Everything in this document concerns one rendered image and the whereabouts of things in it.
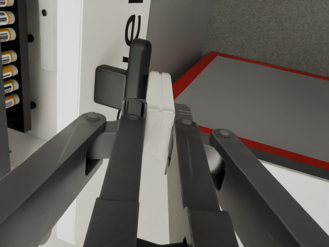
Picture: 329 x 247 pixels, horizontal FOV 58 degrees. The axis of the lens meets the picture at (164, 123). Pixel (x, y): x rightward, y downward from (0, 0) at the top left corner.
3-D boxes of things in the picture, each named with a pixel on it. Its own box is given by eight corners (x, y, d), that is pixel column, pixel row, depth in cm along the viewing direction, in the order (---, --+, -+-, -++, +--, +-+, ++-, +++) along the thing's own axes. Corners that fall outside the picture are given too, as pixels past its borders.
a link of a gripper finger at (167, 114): (160, 111, 15) (175, 113, 15) (160, 71, 21) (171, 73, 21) (152, 161, 16) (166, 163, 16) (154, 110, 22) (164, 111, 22)
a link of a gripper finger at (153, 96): (152, 161, 16) (138, 160, 16) (154, 110, 22) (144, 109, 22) (160, 111, 15) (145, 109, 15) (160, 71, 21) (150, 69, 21)
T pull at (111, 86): (154, 39, 20) (146, 42, 18) (140, 138, 23) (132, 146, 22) (105, 28, 20) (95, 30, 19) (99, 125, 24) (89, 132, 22)
